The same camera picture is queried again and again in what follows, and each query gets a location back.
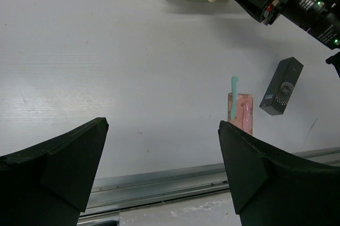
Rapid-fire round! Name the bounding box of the white foil-taped cover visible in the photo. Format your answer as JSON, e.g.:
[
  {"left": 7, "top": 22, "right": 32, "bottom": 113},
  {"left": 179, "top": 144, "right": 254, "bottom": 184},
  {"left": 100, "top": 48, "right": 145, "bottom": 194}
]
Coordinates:
[{"left": 119, "top": 192, "right": 241, "bottom": 226}]

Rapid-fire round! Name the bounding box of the aluminium rail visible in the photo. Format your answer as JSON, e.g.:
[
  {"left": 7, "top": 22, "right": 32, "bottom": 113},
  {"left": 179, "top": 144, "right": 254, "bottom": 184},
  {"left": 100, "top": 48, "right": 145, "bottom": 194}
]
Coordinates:
[{"left": 76, "top": 147, "right": 340, "bottom": 224}]

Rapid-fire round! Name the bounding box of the teal makeup spatula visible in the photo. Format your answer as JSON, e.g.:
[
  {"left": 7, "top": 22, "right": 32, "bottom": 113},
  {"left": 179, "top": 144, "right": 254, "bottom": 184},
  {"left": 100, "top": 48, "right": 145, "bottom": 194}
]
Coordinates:
[{"left": 230, "top": 76, "right": 239, "bottom": 120}]

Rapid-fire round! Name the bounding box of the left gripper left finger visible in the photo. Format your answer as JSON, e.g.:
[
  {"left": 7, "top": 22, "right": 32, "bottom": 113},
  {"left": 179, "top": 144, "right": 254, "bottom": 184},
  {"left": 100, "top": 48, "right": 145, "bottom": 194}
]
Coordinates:
[{"left": 1, "top": 117, "right": 108, "bottom": 225}]

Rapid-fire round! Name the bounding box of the black cosmetic box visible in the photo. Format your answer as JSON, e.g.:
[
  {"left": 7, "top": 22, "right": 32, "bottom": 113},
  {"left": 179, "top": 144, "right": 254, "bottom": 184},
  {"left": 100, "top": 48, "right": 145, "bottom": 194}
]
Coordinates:
[{"left": 259, "top": 57, "right": 304, "bottom": 116}]

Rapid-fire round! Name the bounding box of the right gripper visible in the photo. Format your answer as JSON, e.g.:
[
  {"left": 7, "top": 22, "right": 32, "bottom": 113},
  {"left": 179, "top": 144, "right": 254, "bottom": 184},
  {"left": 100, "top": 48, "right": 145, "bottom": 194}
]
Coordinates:
[{"left": 235, "top": 0, "right": 339, "bottom": 50}]

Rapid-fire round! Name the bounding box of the pink makeup packet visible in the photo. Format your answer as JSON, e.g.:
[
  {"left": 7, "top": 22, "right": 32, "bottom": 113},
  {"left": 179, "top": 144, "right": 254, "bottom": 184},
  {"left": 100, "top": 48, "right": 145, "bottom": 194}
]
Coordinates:
[{"left": 227, "top": 93, "right": 253, "bottom": 135}]

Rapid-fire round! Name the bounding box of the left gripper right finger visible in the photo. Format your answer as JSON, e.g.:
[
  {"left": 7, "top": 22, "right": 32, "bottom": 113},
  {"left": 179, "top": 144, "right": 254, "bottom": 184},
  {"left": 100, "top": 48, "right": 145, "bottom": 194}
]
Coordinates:
[{"left": 218, "top": 121, "right": 339, "bottom": 225}]

